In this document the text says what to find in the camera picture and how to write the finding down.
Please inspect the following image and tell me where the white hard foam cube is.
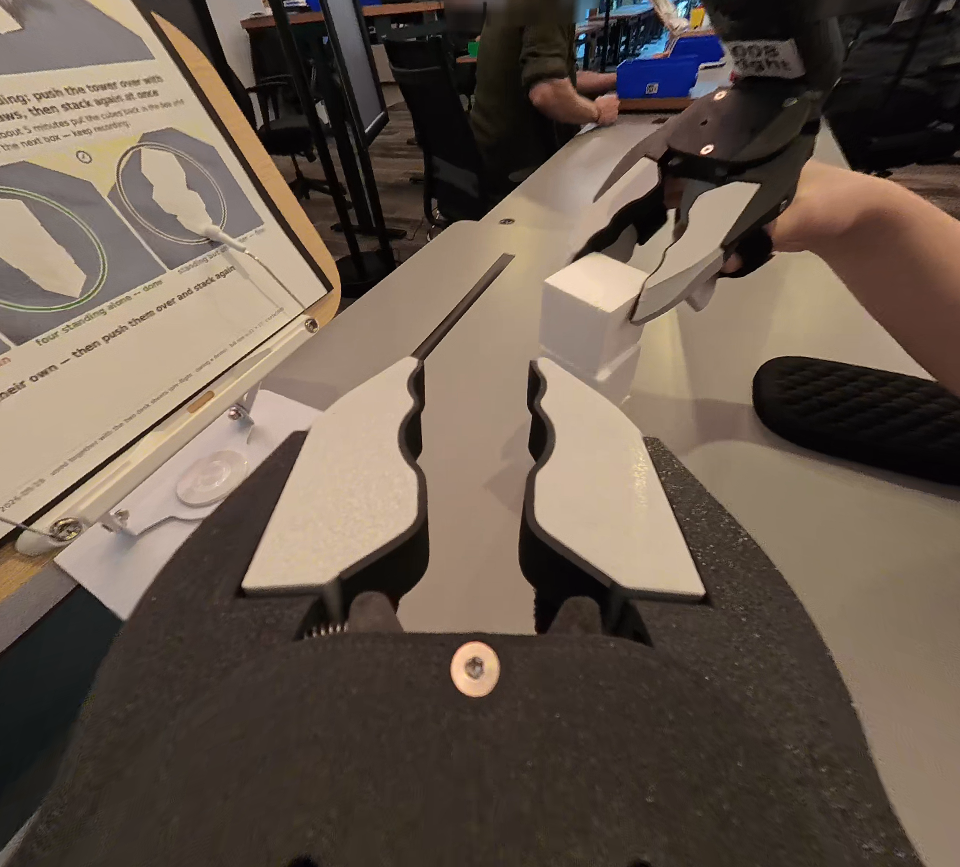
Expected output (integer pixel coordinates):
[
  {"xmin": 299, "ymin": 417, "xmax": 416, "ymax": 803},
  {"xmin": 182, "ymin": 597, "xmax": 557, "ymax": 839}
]
[
  {"xmin": 592, "ymin": 342, "xmax": 644, "ymax": 407},
  {"xmin": 540, "ymin": 252, "xmax": 652, "ymax": 377}
]

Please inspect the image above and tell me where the tall standing display screen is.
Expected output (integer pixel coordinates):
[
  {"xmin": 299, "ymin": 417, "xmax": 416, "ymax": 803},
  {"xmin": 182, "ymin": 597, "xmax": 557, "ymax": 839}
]
[{"xmin": 296, "ymin": 0, "xmax": 391, "ymax": 148}]

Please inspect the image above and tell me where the wooden background desk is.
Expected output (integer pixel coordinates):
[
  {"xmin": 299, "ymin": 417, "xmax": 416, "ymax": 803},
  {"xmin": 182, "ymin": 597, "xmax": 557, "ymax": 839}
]
[{"xmin": 240, "ymin": 0, "xmax": 451, "ymax": 32}]

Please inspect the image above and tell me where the printed instruction sheet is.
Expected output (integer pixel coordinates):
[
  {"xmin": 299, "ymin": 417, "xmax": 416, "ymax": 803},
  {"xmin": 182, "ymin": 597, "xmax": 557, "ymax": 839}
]
[{"xmin": 0, "ymin": 0, "xmax": 333, "ymax": 508}]

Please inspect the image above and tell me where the wooden book stand white base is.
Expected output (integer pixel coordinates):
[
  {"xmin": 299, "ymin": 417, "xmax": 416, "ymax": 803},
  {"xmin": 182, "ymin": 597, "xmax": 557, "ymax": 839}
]
[{"xmin": 0, "ymin": 0, "xmax": 342, "ymax": 621}]

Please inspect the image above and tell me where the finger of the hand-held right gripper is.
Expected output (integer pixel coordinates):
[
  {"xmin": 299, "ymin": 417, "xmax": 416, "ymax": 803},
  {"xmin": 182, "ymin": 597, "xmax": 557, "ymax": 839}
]
[
  {"xmin": 630, "ymin": 180, "xmax": 763, "ymax": 326},
  {"xmin": 570, "ymin": 186, "xmax": 672, "ymax": 266}
]

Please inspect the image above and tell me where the black swivel office chair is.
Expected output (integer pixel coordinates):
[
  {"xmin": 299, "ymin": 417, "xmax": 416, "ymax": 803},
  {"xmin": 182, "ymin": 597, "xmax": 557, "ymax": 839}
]
[{"xmin": 247, "ymin": 75, "xmax": 335, "ymax": 201}]

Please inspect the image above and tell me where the person's right forearm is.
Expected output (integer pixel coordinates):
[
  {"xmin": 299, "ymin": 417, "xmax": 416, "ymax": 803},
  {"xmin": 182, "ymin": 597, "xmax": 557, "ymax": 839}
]
[{"xmin": 821, "ymin": 160, "xmax": 960, "ymax": 396}]

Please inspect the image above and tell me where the black office chair back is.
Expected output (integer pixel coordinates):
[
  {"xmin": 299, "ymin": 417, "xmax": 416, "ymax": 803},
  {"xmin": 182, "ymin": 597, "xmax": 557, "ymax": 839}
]
[{"xmin": 382, "ymin": 34, "xmax": 489, "ymax": 223}]

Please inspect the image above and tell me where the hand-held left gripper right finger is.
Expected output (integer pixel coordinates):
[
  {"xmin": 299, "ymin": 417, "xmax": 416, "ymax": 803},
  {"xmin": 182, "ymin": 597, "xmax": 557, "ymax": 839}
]
[{"xmin": 519, "ymin": 357, "xmax": 708, "ymax": 632}]

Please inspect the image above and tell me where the person's right hand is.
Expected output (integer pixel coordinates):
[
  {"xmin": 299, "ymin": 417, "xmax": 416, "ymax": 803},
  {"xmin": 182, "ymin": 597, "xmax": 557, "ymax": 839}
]
[{"xmin": 763, "ymin": 160, "xmax": 840, "ymax": 255}]

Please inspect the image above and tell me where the stack of small blue bins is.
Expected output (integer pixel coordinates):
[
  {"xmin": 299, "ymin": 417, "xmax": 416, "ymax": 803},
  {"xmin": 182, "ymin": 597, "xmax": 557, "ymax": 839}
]
[{"xmin": 615, "ymin": 30, "xmax": 727, "ymax": 99}]

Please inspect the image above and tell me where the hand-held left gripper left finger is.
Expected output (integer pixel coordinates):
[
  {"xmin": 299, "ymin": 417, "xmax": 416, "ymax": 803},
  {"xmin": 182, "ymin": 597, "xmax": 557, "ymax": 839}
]
[{"xmin": 241, "ymin": 355, "xmax": 432, "ymax": 628}]

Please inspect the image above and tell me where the black framed display board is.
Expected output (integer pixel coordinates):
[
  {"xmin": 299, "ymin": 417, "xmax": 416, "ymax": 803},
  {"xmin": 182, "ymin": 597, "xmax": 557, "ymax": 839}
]
[{"xmin": 116, "ymin": 0, "xmax": 260, "ymax": 133}]

